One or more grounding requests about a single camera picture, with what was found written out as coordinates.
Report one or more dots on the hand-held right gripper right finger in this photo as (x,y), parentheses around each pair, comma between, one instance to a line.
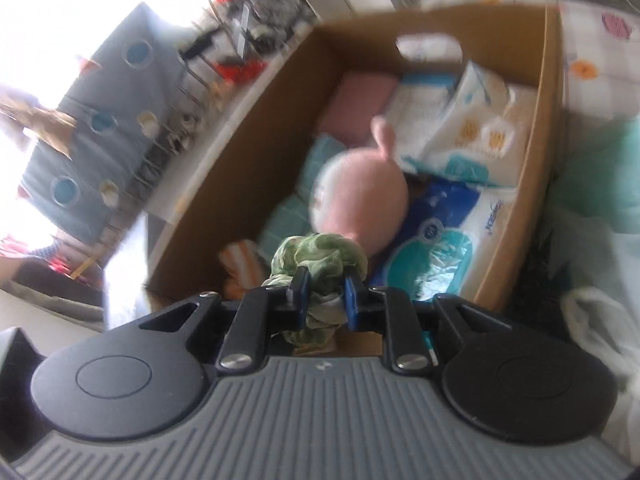
(350,305)

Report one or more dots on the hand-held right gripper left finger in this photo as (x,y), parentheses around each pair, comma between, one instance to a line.
(301,305)

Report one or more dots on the green floral cloth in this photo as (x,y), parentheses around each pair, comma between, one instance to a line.
(320,260)

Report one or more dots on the blue wipes pack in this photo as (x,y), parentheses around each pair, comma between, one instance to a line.
(440,230)

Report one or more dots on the brown cardboard box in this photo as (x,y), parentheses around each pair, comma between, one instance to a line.
(225,170)

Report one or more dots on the white tissue pack yellow print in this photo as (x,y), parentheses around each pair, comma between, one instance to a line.
(480,125)

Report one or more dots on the orange white striped cloth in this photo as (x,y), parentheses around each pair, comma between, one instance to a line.
(245,265)

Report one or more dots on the pink plush toy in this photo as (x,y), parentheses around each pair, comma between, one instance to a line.
(360,195)

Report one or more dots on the pink folded towel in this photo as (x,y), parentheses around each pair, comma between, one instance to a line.
(355,105)

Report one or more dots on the metal rack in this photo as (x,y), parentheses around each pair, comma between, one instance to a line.
(200,85)

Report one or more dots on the white plastic bag green print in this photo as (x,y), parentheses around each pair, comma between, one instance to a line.
(600,320)

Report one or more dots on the grey fabric organiser round holes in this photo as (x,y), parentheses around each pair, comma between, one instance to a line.
(100,125)

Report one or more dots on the checked floral bed sheet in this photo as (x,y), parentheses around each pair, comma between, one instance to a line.
(600,60)

